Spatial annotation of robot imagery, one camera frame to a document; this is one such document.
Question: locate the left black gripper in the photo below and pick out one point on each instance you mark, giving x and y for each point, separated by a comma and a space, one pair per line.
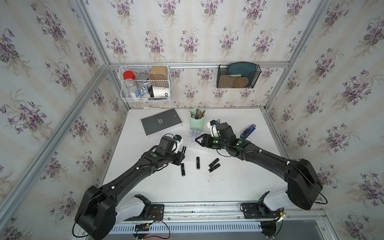
180, 156

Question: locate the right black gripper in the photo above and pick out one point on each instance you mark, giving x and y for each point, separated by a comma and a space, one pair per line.
203, 139

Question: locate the clear acrylic lipstick organizer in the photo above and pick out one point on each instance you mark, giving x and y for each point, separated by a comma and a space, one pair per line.
194, 145

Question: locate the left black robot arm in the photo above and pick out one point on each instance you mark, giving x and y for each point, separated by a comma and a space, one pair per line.
98, 211

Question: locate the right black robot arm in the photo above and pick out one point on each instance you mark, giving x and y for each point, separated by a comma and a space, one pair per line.
303, 183

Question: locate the teal plate in organizer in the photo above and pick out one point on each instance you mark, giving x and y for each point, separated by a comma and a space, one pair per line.
244, 69

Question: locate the green pen cup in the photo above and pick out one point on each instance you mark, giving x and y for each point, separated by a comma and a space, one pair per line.
197, 121

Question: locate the dark grey notebook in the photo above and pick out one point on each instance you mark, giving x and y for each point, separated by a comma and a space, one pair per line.
160, 122

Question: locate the blue black stapler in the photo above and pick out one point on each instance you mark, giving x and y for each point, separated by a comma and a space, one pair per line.
247, 132

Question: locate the round woven coaster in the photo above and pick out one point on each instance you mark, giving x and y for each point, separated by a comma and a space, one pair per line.
241, 82

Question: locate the white cylindrical cup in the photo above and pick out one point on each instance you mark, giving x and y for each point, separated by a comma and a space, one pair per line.
159, 92

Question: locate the clear plastic bottle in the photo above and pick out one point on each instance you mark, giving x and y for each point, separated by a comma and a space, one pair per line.
132, 89

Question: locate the red lidded jar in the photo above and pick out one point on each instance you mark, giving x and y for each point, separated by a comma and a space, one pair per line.
129, 75

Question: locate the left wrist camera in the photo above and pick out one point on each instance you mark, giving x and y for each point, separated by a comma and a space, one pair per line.
170, 143

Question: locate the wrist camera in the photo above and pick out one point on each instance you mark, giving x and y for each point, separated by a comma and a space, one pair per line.
170, 143
221, 131

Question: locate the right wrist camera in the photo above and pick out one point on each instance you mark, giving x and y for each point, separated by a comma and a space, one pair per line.
221, 131

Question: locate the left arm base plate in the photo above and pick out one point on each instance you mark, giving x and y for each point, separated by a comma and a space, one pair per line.
152, 212

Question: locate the black mesh wall organizer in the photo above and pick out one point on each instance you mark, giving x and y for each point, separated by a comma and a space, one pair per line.
225, 81

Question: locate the white wire wall basket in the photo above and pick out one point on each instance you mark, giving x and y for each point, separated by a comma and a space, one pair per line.
143, 83

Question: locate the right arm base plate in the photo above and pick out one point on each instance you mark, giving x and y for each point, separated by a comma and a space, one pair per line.
258, 210

